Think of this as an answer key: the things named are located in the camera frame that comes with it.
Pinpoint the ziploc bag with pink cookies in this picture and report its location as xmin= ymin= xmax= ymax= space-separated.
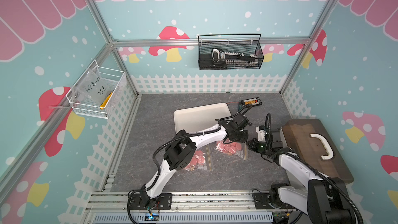
xmin=184 ymin=145 xmax=215 ymax=172
xmin=215 ymin=139 xmax=248 ymax=160

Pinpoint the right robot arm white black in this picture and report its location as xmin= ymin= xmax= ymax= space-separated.
xmin=247 ymin=114 xmax=364 ymax=224

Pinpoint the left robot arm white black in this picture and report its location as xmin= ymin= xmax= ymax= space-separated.
xmin=127 ymin=114 xmax=252 ymax=205

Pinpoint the clear plastic bag with writing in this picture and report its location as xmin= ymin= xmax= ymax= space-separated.
xmin=72 ymin=69 xmax=112 ymax=107

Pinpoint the black box with orange items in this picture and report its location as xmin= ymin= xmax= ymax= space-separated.
xmin=240 ymin=97 xmax=262 ymax=107

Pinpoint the white plastic tray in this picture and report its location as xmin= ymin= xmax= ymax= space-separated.
xmin=174 ymin=103 xmax=231 ymax=133

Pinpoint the socket set in basket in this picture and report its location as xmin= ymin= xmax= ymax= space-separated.
xmin=210 ymin=48 xmax=258 ymax=68

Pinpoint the yellow item in white basket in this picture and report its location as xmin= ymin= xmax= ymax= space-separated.
xmin=99 ymin=92 xmax=113 ymax=110

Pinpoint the brown toolbox with white handle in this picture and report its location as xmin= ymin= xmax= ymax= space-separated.
xmin=280 ymin=119 xmax=354 ymax=185

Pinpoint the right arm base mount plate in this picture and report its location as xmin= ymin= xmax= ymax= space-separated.
xmin=251 ymin=190 xmax=294 ymax=211

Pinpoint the black wire mesh basket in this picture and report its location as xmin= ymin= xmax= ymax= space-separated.
xmin=198 ymin=34 xmax=264 ymax=70

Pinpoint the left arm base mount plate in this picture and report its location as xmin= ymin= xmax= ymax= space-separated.
xmin=129 ymin=192 xmax=173 ymax=211

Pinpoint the white wire wall basket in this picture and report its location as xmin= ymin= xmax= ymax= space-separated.
xmin=66 ymin=60 xmax=126 ymax=119

